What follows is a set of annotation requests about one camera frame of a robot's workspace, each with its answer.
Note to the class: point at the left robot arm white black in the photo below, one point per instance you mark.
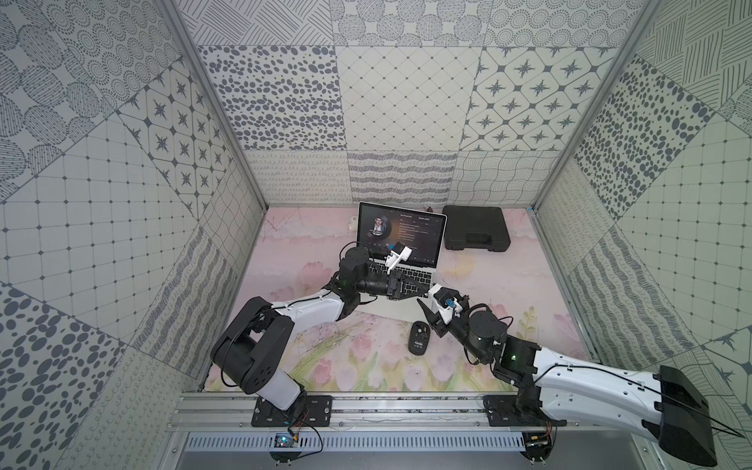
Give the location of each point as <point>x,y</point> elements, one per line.
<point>249,351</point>

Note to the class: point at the aluminium mounting rail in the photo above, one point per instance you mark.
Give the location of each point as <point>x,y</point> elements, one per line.
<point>225,412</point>

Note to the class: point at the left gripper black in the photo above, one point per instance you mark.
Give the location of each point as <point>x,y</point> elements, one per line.
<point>391,283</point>

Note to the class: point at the silver laptop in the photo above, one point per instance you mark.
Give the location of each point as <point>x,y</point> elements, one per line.
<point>380,227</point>

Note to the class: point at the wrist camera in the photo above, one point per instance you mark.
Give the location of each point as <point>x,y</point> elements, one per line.
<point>399,253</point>
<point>447,302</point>

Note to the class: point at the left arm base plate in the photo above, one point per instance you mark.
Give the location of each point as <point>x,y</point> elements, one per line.
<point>307,410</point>

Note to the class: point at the black wireless mouse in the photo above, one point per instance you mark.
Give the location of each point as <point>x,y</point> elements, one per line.
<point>419,337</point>

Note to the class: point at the black plastic tool case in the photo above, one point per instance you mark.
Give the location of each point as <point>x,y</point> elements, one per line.
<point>482,228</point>

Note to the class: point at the floral pink table mat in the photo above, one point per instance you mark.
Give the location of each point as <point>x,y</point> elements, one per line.
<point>297,253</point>

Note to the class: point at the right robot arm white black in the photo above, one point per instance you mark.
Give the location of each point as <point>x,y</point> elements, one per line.
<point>665,407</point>

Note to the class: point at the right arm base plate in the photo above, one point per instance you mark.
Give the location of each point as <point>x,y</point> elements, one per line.
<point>502,411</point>

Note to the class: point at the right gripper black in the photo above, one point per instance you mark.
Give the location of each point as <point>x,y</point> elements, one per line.
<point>433,318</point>

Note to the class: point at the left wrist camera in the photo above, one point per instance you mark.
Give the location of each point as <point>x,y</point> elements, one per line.
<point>399,253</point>

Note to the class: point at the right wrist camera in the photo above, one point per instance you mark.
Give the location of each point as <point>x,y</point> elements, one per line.
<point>447,302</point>

